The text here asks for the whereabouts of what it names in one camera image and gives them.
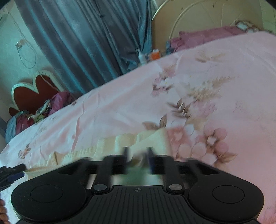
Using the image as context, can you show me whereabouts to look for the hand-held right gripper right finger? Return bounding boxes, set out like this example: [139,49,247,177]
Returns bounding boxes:
[145,147,219,192]

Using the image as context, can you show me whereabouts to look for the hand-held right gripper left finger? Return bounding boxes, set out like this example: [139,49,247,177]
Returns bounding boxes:
[57,146,131,193]

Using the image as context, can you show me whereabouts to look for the maroon pillow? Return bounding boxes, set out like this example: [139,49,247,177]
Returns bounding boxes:
[48,91,76,115]

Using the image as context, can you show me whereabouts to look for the white pump bottle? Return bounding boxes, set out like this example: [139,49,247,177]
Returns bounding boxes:
[138,49,146,65]

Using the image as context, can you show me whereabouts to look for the cream round headboard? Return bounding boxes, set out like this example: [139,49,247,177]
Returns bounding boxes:
[151,0,262,54]

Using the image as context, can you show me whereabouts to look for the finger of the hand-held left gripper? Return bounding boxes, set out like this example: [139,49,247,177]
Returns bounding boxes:
[0,164,27,183]

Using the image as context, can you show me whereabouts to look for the pink pillow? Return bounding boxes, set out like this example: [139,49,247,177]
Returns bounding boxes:
[169,27,244,52]

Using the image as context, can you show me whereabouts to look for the patterned crumpled cloth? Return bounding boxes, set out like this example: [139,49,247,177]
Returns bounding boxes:
[30,99,53,121]

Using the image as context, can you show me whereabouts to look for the maroon quilt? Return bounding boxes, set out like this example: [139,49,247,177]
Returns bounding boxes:
[15,114,35,132]

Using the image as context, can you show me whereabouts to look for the lattice patterned pillow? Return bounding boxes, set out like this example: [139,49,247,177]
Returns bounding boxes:
[235,20,259,33]

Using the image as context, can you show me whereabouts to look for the person's left hand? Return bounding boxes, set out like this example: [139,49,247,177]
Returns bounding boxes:
[0,199,9,223]

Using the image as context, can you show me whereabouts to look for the white cable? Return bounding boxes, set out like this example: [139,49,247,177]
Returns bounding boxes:
[10,12,37,70]

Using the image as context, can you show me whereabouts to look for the blue-grey curtain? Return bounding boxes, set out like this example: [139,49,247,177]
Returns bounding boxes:
[15,0,152,95]

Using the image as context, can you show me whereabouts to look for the pink floral bed sheet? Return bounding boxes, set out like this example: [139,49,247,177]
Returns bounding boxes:
[0,30,276,224]

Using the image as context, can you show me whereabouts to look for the cream knit sweater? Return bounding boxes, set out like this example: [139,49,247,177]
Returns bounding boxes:
[26,128,171,179]

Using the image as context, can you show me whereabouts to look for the red heart-shaped headboard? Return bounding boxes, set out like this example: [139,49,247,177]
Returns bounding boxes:
[9,71,65,117]

